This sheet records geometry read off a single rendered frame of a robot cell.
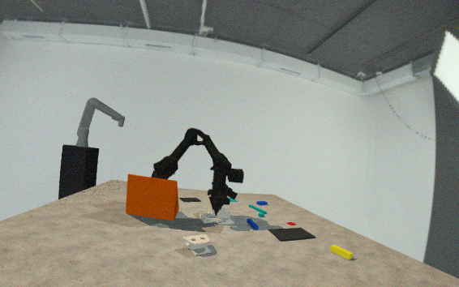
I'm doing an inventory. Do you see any yellow rectangular bar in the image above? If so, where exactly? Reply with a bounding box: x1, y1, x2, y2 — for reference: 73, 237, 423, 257
330, 245, 353, 259

